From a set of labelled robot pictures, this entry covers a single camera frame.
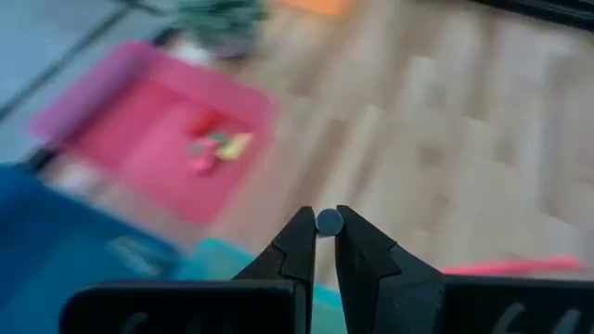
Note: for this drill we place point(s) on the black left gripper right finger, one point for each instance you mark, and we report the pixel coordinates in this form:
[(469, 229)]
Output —
[(371, 278)]

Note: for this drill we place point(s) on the coral pencil with orange eraser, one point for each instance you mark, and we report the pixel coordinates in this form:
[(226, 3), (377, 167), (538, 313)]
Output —
[(510, 267)]

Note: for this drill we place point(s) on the yellow eraser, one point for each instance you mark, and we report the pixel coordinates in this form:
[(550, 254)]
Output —
[(236, 146)]

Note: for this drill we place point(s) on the dark grey marker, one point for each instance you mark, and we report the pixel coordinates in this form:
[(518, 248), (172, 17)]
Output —
[(132, 255)]

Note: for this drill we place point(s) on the grey crayon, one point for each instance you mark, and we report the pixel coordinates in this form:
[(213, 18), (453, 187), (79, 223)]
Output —
[(329, 222)]

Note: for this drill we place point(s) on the pink plastic bin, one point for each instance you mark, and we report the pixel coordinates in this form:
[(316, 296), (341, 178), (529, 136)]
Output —
[(148, 176)]

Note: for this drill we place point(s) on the teal plastic bin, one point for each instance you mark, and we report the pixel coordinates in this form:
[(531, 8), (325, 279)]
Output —
[(213, 260)]

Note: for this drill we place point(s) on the blue plastic bin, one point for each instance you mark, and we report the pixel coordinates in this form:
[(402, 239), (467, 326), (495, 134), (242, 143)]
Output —
[(55, 241)]

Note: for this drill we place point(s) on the green eraser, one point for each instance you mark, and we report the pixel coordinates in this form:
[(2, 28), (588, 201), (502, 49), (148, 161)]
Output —
[(219, 137)]

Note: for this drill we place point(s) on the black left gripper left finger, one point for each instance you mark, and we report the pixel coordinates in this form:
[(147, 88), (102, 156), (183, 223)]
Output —
[(287, 260)]

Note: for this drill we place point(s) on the green potted plant white pot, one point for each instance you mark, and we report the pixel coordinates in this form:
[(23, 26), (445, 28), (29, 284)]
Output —
[(218, 23)]

